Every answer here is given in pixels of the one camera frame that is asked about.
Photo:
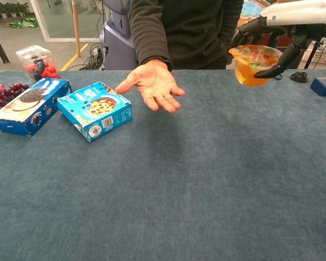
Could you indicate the dark blue Oreo cookie box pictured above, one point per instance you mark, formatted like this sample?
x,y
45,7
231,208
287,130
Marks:
x,y
30,108

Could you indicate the black tripod stand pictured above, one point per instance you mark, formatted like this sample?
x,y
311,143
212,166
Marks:
x,y
312,55

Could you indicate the wooden pole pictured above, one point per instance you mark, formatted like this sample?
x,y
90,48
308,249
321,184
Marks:
x,y
76,27

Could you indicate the lavender robot base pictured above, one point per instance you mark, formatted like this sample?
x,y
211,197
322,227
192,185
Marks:
x,y
116,40

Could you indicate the dark blue small box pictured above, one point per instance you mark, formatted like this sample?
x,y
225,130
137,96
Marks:
x,y
324,87

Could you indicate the red grape bunch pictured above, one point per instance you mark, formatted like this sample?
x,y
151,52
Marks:
x,y
5,92

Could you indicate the blue mahjong tile pile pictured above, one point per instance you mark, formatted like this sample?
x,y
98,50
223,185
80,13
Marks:
x,y
250,8

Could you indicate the orange fruit jelly cup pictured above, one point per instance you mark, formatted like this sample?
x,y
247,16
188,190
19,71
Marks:
x,y
250,76

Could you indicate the green cloth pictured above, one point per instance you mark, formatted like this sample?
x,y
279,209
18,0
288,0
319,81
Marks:
x,y
24,23

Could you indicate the person's dark sweater torso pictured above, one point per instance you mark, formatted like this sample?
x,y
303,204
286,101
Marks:
x,y
201,27

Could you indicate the light blue cookie box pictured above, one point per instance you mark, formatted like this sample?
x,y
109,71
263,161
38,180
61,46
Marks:
x,y
97,108

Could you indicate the robot right five-finger hand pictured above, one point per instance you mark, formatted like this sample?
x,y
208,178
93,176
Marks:
x,y
296,13

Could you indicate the dark slanted table leg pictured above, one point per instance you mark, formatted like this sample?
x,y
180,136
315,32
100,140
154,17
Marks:
x,y
0,49

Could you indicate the person's right hand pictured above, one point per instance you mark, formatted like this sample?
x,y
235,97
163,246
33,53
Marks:
x,y
155,84

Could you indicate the clear box with red items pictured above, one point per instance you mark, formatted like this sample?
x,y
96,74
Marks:
x,y
35,59

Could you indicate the person's dark sleeved right forearm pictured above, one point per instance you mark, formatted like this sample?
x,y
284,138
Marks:
x,y
149,27

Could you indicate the row of potted plants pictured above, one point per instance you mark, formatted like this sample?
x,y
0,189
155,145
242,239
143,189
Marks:
x,y
8,9

